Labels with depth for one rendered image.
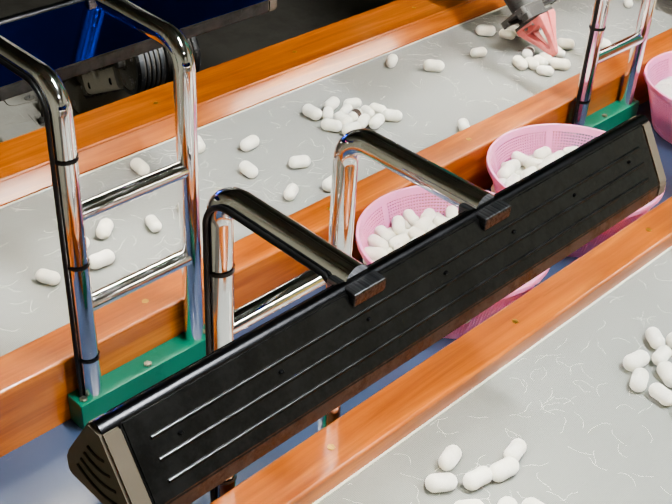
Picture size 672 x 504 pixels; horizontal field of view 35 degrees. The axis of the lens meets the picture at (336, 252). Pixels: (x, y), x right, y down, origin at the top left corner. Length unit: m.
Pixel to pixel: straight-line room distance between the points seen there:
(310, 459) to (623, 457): 0.34
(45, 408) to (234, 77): 0.76
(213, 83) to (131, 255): 0.46
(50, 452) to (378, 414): 0.38
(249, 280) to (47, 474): 0.36
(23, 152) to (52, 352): 0.46
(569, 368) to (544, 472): 0.18
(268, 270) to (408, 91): 0.57
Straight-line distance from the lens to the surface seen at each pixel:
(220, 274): 0.92
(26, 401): 1.26
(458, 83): 1.91
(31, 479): 1.26
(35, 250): 1.47
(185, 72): 1.13
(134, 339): 1.30
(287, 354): 0.74
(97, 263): 1.41
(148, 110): 1.73
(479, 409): 1.24
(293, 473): 1.11
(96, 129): 1.68
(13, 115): 2.36
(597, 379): 1.31
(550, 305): 1.36
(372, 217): 1.50
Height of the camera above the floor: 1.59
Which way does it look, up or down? 36 degrees down
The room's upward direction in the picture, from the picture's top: 3 degrees clockwise
